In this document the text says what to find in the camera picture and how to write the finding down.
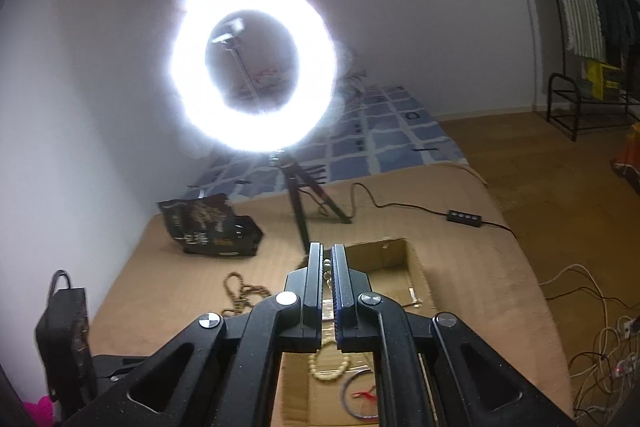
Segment brown wooden bead necklace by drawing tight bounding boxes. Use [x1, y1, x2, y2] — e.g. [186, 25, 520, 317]
[220, 271, 274, 319]

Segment white pearl necklace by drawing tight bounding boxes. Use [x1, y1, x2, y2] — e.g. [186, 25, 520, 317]
[322, 258, 335, 323]

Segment pink sleeve forearm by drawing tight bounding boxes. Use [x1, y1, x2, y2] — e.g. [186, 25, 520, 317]
[23, 395, 60, 427]

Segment cardboard box tray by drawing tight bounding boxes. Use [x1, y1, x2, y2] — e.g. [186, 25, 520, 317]
[272, 239, 436, 426]

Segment black snack bag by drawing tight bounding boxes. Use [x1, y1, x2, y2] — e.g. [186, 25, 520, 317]
[157, 193, 264, 257]

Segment black tripod stand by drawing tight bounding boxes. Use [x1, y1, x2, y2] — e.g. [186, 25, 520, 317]
[270, 150, 352, 254]

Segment orange cloth covered box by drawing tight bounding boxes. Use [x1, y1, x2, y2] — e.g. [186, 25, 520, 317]
[611, 122, 640, 194]

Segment blue checkered bedsheet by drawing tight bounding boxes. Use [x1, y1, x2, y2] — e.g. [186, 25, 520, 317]
[184, 86, 468, 202]

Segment black clothes rack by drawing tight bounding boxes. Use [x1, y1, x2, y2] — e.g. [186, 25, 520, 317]
[528, 0, 639, 141]

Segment yellow black box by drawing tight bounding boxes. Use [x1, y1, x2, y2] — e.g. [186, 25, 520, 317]
[585, 60, 624, 102]

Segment dark hanging jacket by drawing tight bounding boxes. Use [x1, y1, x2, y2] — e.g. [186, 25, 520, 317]
[597, 0, 639, 68]

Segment dark bangle with red string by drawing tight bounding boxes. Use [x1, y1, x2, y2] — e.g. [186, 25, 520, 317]
[338, 367, 378, 423]

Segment cream bead bracelet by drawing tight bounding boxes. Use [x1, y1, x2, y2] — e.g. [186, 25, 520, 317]
[307, 338, 353, 384]

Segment white floor cables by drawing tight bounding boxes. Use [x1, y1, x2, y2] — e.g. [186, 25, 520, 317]
[539, 263, 640, 427]

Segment black power cable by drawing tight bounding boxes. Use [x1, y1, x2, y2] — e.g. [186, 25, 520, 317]
[316, 181, 519, 241]

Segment white ring light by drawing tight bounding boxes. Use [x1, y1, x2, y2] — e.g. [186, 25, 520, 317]
[168, 0, 338, 153]

